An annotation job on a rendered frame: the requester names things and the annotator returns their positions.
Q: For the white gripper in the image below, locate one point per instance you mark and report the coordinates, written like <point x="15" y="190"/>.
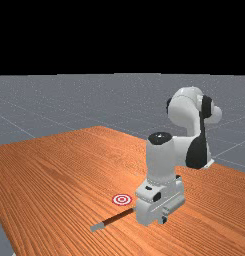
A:
<point x="156" y="205"/>

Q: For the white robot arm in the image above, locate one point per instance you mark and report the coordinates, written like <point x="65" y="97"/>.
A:
<point x="191" y="115"/>

